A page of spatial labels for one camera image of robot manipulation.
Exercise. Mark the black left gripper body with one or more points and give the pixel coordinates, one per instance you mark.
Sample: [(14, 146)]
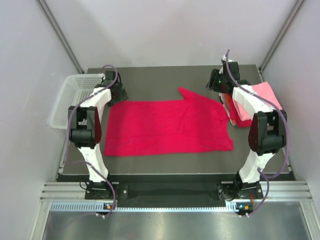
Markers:
[(121, 95)]

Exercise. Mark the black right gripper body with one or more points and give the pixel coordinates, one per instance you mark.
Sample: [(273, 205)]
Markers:
[(217, 81)]

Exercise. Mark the crimson red t shirt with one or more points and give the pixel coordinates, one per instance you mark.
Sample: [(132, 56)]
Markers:
[(192, 124)]

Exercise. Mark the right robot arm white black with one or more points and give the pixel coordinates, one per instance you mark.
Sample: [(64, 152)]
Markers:
[(267, 134)]

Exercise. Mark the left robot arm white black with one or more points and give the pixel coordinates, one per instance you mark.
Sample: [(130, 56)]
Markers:
[(85, 132)]

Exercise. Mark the red folded t shirt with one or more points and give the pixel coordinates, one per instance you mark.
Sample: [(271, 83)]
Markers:
[(235, 118)]

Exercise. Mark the light pink folded t shirt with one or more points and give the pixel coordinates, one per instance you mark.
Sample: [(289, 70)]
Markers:
[(265, 91)]

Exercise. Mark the white perforated plastic basket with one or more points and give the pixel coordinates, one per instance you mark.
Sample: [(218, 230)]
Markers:
[(74, 89)]

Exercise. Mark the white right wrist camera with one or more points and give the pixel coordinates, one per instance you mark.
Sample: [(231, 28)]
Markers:
[(226, 61)]

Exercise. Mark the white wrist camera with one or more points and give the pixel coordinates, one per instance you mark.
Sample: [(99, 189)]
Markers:
[(226, 61), (102, 76)]

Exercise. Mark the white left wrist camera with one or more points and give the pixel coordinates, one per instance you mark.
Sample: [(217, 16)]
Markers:
[(102, 76)]

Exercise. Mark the right aluminium frame post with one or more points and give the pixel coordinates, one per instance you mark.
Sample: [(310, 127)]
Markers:
[(293, 13)]

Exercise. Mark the aluminium frame post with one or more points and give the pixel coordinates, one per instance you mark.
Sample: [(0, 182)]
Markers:
[(293, 13), (45, 8)]

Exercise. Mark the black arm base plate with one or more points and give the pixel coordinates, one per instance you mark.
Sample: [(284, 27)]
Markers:
[(212, 186)]

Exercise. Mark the left aluminium frame post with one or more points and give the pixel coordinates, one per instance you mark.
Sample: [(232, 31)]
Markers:
[(45, 8)]

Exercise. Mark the grey slotted cable duct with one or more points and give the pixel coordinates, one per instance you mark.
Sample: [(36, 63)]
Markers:
[(104, 207)]

